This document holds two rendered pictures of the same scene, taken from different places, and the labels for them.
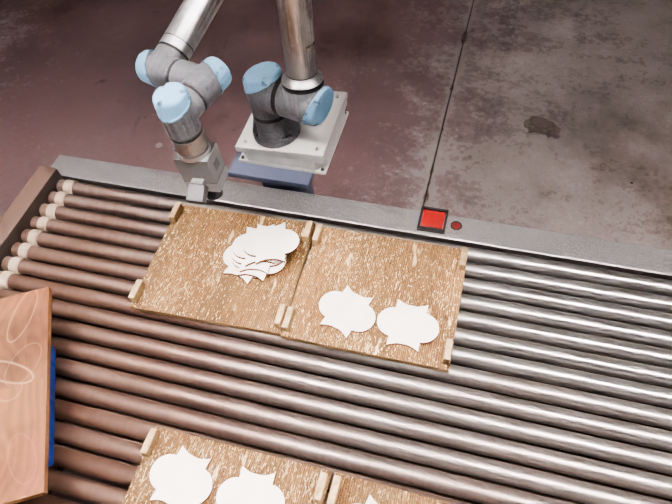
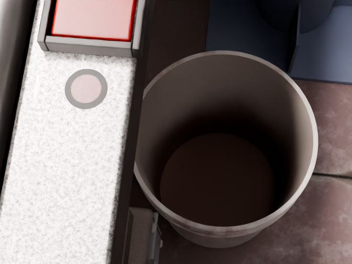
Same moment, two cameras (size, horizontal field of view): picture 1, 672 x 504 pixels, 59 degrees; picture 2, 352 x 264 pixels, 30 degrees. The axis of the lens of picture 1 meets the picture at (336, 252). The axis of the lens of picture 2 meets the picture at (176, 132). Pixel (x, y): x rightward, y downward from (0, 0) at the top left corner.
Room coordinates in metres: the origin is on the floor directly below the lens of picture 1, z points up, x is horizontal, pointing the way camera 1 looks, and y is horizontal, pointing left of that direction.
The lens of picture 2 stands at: (1.02, -0.53, 1.36)
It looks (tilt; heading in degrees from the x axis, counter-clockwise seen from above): 72 degrees down; 83
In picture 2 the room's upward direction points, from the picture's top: 8 degrees counter-clockwise
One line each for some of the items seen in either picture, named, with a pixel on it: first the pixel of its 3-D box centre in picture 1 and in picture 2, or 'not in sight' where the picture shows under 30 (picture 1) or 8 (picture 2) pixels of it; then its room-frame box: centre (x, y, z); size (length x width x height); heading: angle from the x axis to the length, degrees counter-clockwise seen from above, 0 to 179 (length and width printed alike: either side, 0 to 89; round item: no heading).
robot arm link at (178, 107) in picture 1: (178, 111); not in sight; (1.00, 0.30, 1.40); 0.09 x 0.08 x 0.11; 144
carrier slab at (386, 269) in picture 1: (378, 292); not in sight; (0.79, -0.09, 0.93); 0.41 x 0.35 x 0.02; 70
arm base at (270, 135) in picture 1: (273, 119); not in sight; (1.41, 0.14, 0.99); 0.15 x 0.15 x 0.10
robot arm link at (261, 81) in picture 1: (267, 89); not in sight; (1.41, 0.14, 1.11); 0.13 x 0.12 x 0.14; 54
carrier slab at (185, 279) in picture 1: (226, 265); not in sight; (0.93, 0.30, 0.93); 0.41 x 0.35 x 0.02; 71
